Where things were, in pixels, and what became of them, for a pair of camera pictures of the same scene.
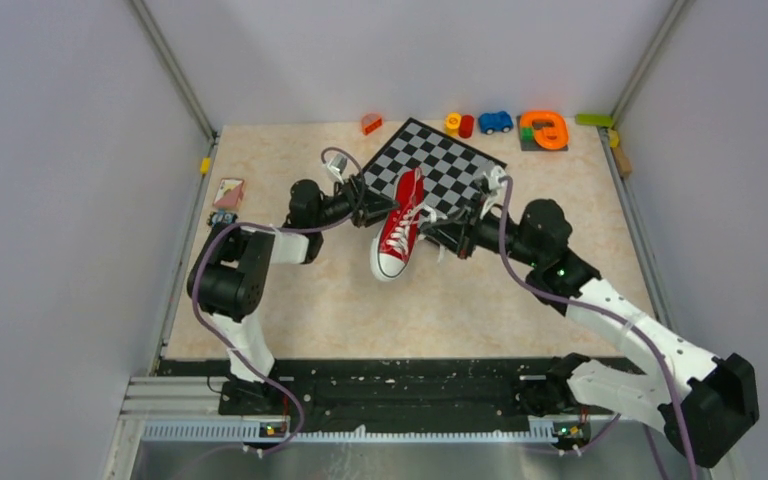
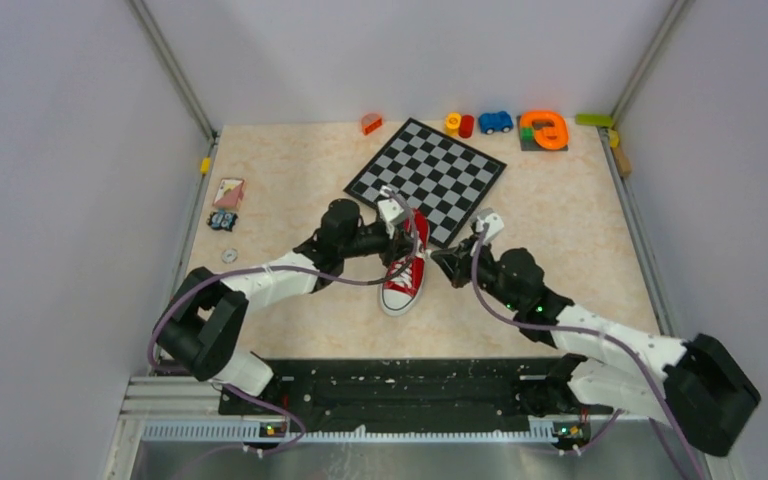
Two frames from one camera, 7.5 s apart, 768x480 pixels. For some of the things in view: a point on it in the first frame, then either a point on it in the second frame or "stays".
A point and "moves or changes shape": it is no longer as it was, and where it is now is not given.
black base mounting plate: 397,389 stays
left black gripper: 366,210 -> 400,245
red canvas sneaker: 396,241 moves or changes shape
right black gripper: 461,231 -> 457,261
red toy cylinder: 466,126 stays
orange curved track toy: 542,131 stays
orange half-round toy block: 370,123 stays
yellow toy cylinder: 452,124 stays
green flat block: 594,119 stays
